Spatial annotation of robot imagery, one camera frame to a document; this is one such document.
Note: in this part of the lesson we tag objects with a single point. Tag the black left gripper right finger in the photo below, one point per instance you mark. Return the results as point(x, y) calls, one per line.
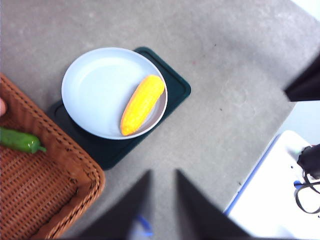
point(200, 215)

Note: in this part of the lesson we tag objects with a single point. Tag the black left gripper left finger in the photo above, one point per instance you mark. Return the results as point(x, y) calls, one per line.
point(120, 215)

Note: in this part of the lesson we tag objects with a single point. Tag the yellow corn cob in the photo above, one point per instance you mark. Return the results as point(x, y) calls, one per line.
point(142, 105)

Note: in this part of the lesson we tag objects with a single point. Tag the light blue round plate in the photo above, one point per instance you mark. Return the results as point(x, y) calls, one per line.
point(100, 95)

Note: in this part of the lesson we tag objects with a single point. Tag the brown woven wicker basket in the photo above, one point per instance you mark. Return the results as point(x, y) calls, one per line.
point(37, 187)

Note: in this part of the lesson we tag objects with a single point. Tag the blue strip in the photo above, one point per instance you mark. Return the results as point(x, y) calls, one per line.
point(146, 225)

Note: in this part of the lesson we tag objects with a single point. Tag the dark green cutting board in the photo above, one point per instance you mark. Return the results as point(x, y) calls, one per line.
point(112, 152)

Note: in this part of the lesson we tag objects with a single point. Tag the green chili pepper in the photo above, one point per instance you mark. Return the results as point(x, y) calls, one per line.
point(17, 140)

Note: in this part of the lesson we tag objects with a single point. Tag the brown egg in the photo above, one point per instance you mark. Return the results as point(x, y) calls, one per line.
point(2, 107)

